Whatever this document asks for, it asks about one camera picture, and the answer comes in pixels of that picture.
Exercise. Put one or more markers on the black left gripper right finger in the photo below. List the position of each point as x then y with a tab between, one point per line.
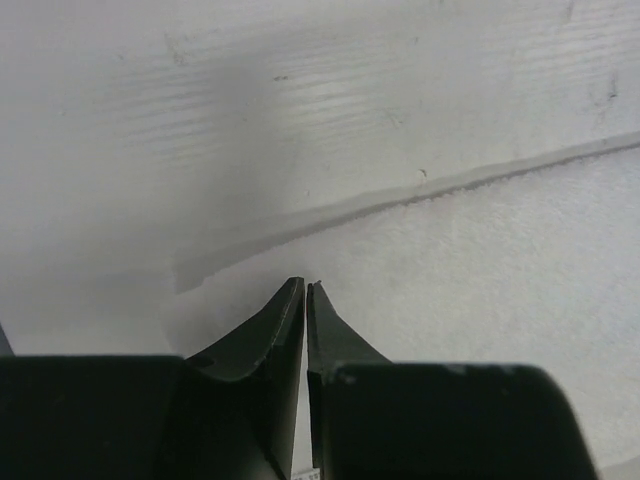
372	418

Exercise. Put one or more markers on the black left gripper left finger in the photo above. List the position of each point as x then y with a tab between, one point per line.
226	412

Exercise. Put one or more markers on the white towel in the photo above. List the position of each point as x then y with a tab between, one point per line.
539	268

